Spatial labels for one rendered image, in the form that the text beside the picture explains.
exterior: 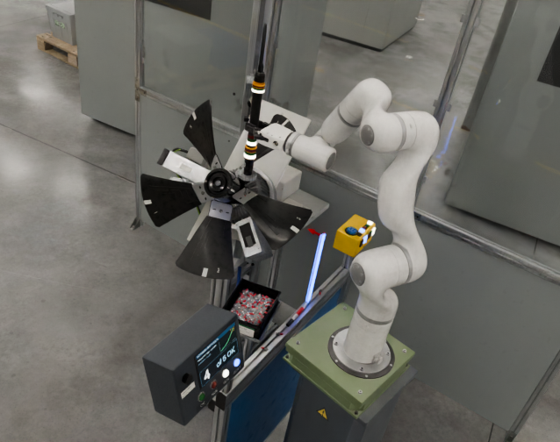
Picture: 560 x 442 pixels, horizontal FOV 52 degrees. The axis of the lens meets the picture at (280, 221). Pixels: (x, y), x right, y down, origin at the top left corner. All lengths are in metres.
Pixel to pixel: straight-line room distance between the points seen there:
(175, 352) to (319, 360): 0.53
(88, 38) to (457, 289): 3.44
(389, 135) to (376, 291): 0.43
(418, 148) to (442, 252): 1.22
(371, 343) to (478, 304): 1.09
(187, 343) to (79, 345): 1.73
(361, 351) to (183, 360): 0.61
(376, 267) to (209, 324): 0.48
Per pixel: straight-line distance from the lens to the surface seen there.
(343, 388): 1.79
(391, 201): 1.55
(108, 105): 5.00
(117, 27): 4.68
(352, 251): 2.28
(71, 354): 3.17
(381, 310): 1.69
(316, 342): 1.89
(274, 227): 2.06
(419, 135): 1.53
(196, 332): 1.54
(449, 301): 2.84
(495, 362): 2.96
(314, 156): 1.87
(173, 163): 2.47
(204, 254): 2.16
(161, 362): 1.47
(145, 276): 3.56
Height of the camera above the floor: 2.37
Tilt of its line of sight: 35 degrees down
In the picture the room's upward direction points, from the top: 10 degrees clockwise
